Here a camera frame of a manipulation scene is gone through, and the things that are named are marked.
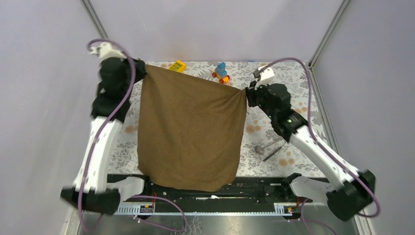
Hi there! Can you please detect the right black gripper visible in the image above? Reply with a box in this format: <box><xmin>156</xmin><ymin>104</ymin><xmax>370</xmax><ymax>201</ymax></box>
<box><xmin>244</xmin><ymin>79</ymin><xmax>277</xmax><ymax>119</ymax></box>

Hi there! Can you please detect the brown cloth napkin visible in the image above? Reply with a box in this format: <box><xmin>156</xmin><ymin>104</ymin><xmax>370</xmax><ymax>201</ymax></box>
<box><xmin>137</xmin><ymin>65</ymin><xmax>247</xmax><ymax>192</ymax></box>

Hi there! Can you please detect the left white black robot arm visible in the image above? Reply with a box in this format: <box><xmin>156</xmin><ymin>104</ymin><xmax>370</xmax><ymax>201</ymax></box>
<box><xmin>60</xmin><ymin>57</ymin><xmax>152</xmax><ymax>215</ymax></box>

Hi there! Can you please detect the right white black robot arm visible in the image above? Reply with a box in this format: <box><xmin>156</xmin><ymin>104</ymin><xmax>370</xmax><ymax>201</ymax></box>
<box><xmin>246</xmin><ymin>81</ymin><xmax>376</xmax><ymax>221</ymax></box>

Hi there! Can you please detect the metal spoon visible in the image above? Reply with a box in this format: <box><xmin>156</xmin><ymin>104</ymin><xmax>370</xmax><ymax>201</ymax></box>
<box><xmin>254</xmin><ymin>139</ymin><xmax>280</xmax><ymax>155</ymax></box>

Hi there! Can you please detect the blue orange toy car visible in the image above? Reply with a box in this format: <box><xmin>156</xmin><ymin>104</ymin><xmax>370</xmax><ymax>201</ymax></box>
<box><xmin>212</xmin><ymin>62</ymin><xmax>230</xmax><ymax>84</ymax></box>

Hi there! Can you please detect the yellow toy block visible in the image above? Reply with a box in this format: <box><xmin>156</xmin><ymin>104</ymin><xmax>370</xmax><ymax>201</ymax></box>
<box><xmin>168</xmin><ymin>60</ymin><xmax>186</xmax><ymax>73</ymax></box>

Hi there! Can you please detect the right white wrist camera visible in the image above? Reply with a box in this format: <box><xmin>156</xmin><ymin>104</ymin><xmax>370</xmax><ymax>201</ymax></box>
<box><xmin>253</xmin><ymin>65</ymin><xmax>275</xmax><ymax>90</ymax></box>

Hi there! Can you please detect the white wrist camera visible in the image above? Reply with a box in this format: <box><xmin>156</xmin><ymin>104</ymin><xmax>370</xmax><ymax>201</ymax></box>
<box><xmin>253</xmin><ymin>65</ymin><xmax>275</xmax><ymax>90</ymax></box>
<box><xmin>89</xmin><ymin>42</ymin><xmax>126</xmax><ymax>60</ymax></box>

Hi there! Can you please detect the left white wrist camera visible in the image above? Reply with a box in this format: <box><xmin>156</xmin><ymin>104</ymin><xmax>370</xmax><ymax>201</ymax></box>
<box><xmin>89</xmin><ymin>42</ymin><xmax>126</xmax><ymax>60</ymax></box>

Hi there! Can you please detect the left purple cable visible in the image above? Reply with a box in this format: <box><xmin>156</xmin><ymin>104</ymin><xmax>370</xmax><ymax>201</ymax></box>
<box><xmin>77</xmin><ymin>39</ymin><xmax>189</xmax><ymax>233</ymax></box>

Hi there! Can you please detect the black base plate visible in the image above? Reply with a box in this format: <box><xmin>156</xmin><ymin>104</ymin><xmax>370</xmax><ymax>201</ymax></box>
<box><xmin>116</xmin><ymin>175</ymin><xmax>305</xmax><ymax>216</ymax></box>

